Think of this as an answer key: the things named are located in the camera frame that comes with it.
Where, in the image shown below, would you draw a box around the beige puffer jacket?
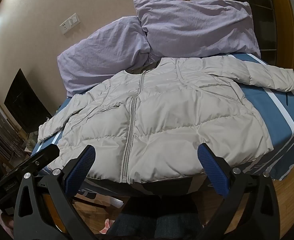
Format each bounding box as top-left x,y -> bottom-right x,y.
38,56 -> 294,185

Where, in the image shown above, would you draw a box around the person's dark trousers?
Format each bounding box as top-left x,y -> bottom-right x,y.
109,211 -> 202,240

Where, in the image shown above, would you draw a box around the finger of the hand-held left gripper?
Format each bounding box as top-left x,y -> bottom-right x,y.
2,144 -> 61,180

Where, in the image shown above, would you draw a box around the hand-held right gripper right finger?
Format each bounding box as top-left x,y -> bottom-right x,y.
197,143 -> 280,240

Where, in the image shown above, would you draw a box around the white wall switch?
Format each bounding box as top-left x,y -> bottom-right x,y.
68,12 -> 80,28

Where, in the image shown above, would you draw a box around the black flat panel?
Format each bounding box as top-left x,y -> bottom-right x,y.
4,68 -> 53,133

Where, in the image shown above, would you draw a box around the white wall socket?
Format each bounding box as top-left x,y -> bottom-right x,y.
59,21 -> 71,34

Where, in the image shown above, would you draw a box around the large lilac pillow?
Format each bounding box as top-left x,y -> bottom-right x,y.
57,16 -> 152,98

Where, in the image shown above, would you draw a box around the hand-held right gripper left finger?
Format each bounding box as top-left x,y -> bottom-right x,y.
13,144 -> 97,240

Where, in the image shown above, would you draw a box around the pink patterned slipper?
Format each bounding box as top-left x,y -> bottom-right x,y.
99,219 -> 116,236

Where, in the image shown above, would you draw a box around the dark shelf unit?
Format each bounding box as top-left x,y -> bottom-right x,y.
222,0 -> 278,53

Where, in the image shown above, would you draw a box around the blue white striped bed sheet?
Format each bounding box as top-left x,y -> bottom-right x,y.
31,52 -> 294,198

